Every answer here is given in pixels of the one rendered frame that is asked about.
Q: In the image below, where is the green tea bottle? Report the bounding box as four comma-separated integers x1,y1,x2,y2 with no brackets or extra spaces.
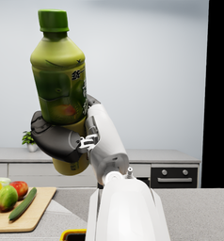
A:
29,8,91,177

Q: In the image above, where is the grey kitchen counter cabinet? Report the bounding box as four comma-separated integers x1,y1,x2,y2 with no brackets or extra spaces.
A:
0,147,202,189

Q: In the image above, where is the small potted plant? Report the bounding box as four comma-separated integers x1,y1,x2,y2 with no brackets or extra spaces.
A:
21,130,40,153

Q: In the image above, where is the black built-in oven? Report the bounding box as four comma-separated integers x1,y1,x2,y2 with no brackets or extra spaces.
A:
150,167,200,189

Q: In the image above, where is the red apple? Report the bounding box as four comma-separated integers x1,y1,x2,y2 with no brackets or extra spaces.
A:
9,181,29,201

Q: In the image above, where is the green cucumber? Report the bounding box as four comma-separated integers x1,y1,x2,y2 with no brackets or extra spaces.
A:
8,186,38,221

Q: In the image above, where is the wooden cutting board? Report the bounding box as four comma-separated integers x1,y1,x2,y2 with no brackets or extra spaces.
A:
0,186,57,234

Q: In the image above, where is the pale green vegetable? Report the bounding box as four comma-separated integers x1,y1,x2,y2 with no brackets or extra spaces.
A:
0,177,12,187

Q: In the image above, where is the green red mango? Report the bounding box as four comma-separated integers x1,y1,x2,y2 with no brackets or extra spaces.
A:
0,185,19,213

